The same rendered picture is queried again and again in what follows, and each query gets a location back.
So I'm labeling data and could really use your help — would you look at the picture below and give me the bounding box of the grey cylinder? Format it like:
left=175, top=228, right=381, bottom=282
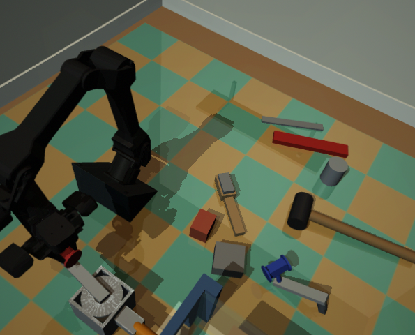
left=320, top=156, right=348, bottom=186

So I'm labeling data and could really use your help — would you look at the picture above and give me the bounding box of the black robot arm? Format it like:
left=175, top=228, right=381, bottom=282
left=0, top=46, right=151, bottom=254

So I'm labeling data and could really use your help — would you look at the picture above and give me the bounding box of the black mallet with brown handle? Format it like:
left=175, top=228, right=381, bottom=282
left=287, top=192, right=415, bottom=264

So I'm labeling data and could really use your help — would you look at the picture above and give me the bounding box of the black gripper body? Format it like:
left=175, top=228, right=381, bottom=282
left=0, top=191, right=98, bottom=278

